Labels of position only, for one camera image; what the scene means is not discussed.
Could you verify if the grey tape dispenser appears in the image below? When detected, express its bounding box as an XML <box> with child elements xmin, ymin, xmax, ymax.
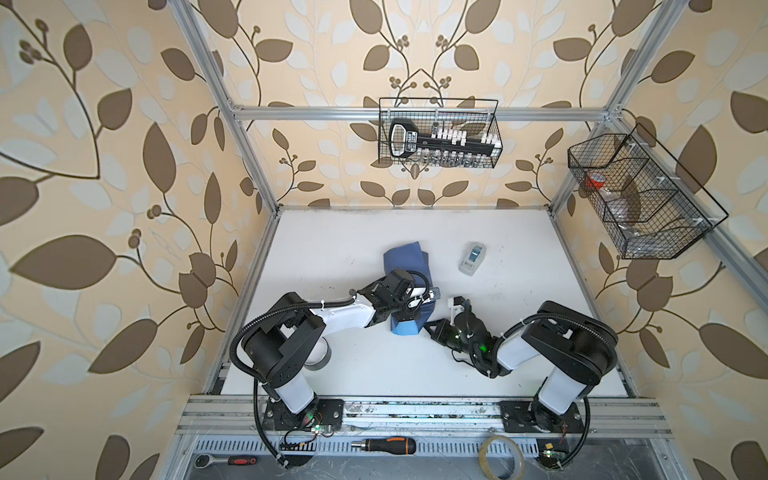
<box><xmin>459</xmin><ymin>242</ymin><xmax>487</xmax><ymax>276</ymax></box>

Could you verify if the clear tape roll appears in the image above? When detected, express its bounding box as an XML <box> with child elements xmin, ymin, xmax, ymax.
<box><xmin>477</xmin><ymin>435</ymin><xmax>525</xmax><ymax>480</ymax></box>

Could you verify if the black socket set rail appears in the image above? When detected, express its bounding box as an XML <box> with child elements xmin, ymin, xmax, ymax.
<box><xmin>384</xmin><ymin>119</ymin><xmax>503</xmax><ymax>159</ymax></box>

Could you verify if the wire basket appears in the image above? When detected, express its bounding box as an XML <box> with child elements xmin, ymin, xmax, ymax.
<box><xmin>568</xmin><ymin>123</ymin><xmax>729</xmax><ymax>260</ymax></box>
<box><xmin>378</xmin><ymin>96</ymin><xmax>503</xmax><ymax>169</ymax></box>

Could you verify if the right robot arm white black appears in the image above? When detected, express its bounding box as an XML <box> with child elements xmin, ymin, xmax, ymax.
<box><xmin>425</xmin><ymin>297</ymin><xmax>618</xmax><ymax>431</ymax></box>

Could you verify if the light blue wrapping paper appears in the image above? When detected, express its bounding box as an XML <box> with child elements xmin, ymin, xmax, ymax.
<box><xmin>383</xmin><ymin>242</ymin><xmax>435</xmax><ymax>336</ymax></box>

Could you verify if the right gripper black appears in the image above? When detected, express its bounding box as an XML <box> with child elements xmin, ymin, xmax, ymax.
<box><xmin>423</xmin><ymin>318</ymin><xmax>478</xmax><ymax>360</ymax></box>

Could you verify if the red handled ratchet wrench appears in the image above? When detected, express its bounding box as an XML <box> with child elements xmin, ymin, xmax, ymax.
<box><xmin>193</xmin><ymin>454</ymin><xmax>258</xmax><ymax>469</ymax></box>

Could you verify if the right wire basket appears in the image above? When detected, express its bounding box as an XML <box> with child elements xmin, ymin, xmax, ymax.
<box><xmin>568</xmin><ymin>123</ymin><xmax>729</xmax><ymax>260</ymax></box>

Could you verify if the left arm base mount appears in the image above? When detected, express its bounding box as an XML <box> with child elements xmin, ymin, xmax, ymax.
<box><xmin>261</xmin><ymin>398</ymin><xmax>345</xmax><ymax>434</ymax></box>

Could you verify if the black orange screwdriver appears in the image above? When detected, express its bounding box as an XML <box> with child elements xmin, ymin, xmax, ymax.
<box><xmin>351</xmin><ymin>437</ymin><xmax>417</xmax><ymax>455</ymax></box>

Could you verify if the grey duct tape roll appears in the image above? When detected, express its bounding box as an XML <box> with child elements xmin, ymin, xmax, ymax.
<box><xmin>304</xmin><ymin>338</ymin><xmax>332</xmax><ymax>371</ymax></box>

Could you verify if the back wire basket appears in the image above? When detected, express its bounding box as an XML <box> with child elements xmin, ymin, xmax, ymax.
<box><xmin>378</xmin><ymin>96</ymin><xmax>503</xmax><ymax>169</ymax></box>

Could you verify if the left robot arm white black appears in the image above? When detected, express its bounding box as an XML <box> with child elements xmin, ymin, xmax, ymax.
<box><xmin>228</xmin><ymin>268</ymin><xmax>439</xmax><ymax>417</ymax></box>

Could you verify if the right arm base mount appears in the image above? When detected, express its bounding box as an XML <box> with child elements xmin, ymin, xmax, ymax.
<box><xmin>499</xmin><ymin>400</ymin><xmax>585</xmax><ymax>435</ymax></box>

